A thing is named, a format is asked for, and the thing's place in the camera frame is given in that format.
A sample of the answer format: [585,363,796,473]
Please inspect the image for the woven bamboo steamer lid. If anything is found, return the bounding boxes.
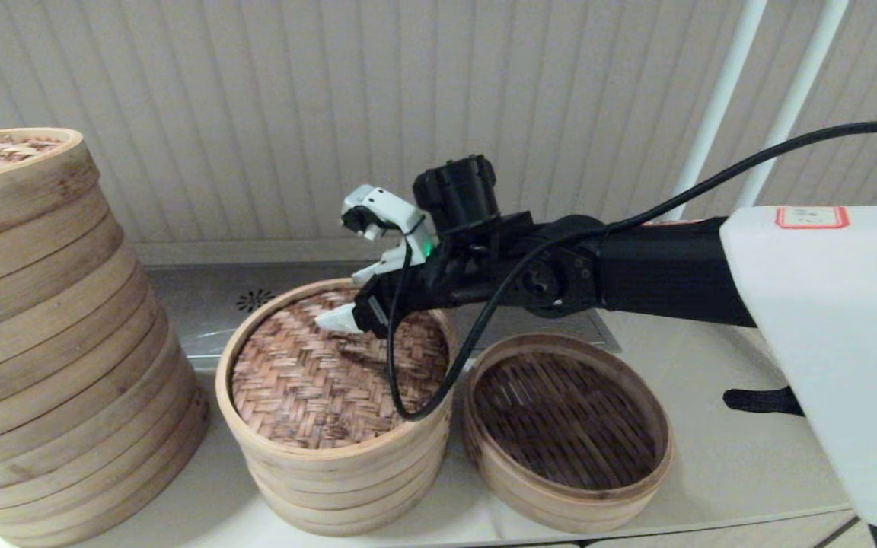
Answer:
[215,278,461,464]

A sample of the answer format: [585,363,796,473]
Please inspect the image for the low bamboo steamer basket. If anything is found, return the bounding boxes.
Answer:
[463,333,674,535]

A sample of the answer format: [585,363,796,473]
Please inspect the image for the tall bamboo steamer stack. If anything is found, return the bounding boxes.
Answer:
[0,183,209,548]

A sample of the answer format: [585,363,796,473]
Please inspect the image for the stainless steel vented panel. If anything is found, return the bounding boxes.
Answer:
[145,263,622,370]

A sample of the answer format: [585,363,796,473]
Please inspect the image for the white metal pole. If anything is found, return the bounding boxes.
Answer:
[667,0,768,221]
[735,0,850,210]

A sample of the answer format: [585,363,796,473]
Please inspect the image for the white counter cabinet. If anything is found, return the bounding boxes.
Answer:
[583,510,873,548]

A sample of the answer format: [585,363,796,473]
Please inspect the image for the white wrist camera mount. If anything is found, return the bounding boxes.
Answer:
[341,185,439,286]

